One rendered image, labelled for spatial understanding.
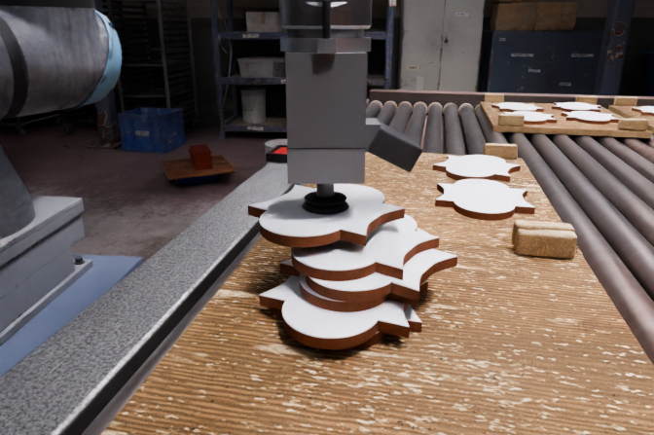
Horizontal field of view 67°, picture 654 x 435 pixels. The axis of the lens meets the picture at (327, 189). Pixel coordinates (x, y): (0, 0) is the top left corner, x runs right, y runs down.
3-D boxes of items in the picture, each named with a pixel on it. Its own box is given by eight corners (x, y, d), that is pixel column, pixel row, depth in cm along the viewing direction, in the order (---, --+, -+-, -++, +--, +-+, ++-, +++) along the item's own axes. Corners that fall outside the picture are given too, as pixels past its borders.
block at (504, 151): (483, 158, 90) (484, 144, 89) (482, 156, 92) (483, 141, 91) (517, 160, 89) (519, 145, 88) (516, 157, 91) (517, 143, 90)
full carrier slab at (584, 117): (491, 131, 120) (493, 114, 119) (479, 106, 158) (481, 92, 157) (651, 138, 113) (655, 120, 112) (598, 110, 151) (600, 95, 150)
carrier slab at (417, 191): (271, 238, 60) (270, 227, 59) (335, 156, 98) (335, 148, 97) (581, 267, 53) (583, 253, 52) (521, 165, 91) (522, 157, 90)
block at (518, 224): (512, 247, 54) (515, 224, 53) (510, 240, 56) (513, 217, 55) (572, 252, 53) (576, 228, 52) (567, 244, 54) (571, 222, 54)
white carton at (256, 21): (246, 33, 517) (244, 11, 510) (257, 33, 543) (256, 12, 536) (277, 33, 507) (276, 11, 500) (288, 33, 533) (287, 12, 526)
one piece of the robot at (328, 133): (441, 1, 35) (425, 212, 41) (417, 5, 44) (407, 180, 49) (273, 0, 35) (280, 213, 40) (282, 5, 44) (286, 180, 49)
